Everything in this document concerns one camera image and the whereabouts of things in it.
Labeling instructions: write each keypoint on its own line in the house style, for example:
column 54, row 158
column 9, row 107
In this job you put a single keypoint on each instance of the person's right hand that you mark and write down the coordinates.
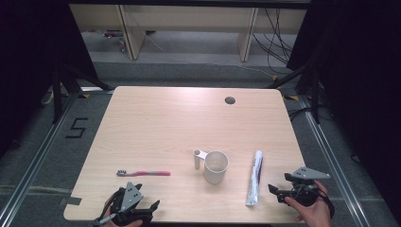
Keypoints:
column 315, row 213

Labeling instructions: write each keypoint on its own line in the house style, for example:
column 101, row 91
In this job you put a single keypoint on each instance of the light wooden shelf unit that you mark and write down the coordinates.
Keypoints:
column 189, row 22

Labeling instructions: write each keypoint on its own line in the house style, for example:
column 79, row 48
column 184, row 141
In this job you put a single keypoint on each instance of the person's left hand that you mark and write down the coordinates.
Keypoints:
column 110, row 208

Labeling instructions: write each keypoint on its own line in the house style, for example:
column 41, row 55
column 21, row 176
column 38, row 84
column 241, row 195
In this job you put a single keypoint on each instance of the pink toothbrush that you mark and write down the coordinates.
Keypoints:
column 148, row 173

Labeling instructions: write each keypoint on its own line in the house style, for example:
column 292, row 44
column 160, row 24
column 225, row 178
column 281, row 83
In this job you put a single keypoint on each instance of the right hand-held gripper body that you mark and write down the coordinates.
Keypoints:
column 304, row 189

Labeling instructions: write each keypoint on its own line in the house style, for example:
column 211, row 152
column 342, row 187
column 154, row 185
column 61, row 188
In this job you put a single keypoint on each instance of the small coloured floor clutter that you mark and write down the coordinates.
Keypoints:
column 117, row 39

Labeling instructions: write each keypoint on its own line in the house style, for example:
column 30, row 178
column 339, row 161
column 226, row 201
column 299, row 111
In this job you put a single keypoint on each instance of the aluminium floor rail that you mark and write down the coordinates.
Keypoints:
column 334, row 164
column 34, row 160

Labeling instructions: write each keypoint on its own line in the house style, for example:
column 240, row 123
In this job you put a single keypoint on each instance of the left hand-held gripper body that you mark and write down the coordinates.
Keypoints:
column 127, row 197

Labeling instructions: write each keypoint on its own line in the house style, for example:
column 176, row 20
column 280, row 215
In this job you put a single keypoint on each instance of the white toothpaste tube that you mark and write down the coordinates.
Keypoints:
column 256, row 179

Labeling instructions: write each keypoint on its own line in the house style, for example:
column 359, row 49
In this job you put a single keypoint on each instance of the black metal stand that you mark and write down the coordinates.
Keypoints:
column 58, row 94
column 313, row 94

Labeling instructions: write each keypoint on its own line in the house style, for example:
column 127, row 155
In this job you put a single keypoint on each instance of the black curtain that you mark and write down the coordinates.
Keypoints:
column 362, row 94
column 28, row 63

